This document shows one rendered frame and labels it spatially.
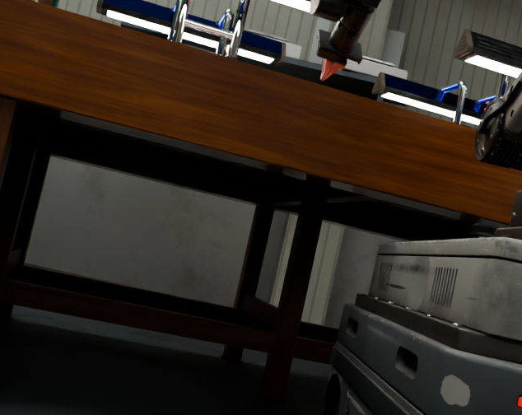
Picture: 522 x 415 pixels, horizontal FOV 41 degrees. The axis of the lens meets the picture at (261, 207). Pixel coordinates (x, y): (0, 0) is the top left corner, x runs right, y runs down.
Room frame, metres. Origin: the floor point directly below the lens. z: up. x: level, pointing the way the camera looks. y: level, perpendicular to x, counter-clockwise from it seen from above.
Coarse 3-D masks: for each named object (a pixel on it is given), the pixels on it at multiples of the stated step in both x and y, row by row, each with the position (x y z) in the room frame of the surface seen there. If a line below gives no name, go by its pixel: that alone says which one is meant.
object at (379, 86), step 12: (384, 84) 2.33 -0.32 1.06; (396, 84) 2.35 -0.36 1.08; (408, 84) 2.38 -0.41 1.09; (420, 84) 2.40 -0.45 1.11; (408, 96) 2.35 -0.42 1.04; (420, 96) 2.36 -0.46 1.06; (432, 96) 2.38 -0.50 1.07; (444, 96) 2.40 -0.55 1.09; (456, 96) 2.43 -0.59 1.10; (444, 108) 2.39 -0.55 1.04; (468, 108) 2.42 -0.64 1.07; (480, 108) 2.44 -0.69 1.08
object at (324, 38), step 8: (320, 32) 1.48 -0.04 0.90; (328, 32) 1.49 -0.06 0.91; (336, 32) 1.44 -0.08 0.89; (344, 32) 1.42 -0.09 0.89; (320, 40) 1.46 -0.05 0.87; (328, 40) 1.47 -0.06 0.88; (336, 40) 1.45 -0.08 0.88; (344, 40) 1.44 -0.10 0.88; (352, 40) 1.44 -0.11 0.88; (320, 48) 1.45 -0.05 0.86; (328, 48) 1.45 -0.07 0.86; (336, 48) 1.46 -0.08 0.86; (344, 48) 1.45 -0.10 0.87; (352, 48) 1.46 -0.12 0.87; (360, 48) 1.50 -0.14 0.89; (344, 56) 1.46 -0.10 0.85; (352, 56) 1.46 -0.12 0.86; (360, 56) 1.47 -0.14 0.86
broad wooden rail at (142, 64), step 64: (0, 0) 1.25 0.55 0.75; (0, 64) 1.25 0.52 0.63; (64, 64) 1.28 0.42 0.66; (128, 64) 1.31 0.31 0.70; (192, 64) 1.33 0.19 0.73; (128, 128) 1.33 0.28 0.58; (192, 128) 1.34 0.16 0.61; (256, 128) 1.37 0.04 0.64; (320, 128) 1.40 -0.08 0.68; (384, 128) 1.43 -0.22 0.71; (448, 128) 1.46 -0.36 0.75; (384, 192) 1.44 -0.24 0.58; (448, 192) 1.47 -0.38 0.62; (512, 192) 1.51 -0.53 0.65
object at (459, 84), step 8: (440, 88) 2.40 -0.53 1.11; (448, 88) 2.35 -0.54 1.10; (456, 88) 2.32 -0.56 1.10; (464, 88) 2.26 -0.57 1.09; (464, 96) 2.26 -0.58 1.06; (488, 96) 2.37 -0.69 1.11; (456, 104) 2.27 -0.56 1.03; (480, 104) 2.44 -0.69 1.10; (456, 112) 2.26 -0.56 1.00; (456, 120) 2.26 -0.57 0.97
